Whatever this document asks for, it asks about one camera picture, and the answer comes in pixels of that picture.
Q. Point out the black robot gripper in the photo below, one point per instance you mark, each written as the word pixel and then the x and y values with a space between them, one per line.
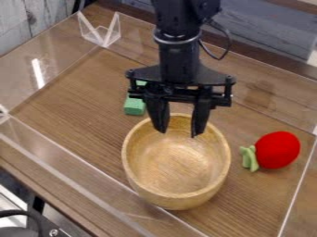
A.
pixel 152 88

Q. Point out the green rectangular block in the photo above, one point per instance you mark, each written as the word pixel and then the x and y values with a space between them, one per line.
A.
pixel 134 106

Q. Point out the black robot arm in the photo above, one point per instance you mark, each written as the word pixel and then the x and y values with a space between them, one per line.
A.
pixel 180 60

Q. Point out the brown wooden bowl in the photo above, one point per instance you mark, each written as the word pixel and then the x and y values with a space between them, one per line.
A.
pixel 176 170

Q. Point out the red plush strawberry toy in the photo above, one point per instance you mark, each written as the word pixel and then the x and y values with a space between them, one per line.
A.
pixel 275 151

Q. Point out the grey sofa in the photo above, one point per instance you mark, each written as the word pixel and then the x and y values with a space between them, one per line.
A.
pixel 280 28

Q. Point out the clear acrylic front barrier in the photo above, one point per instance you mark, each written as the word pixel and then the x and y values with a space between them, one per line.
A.
pixel 101 204

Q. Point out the black metal table leg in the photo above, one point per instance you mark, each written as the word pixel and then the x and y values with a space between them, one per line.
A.
pixel 49 228

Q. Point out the clear acrylic corner bracket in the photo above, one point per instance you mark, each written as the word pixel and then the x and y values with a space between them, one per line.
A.
pixel 104 36

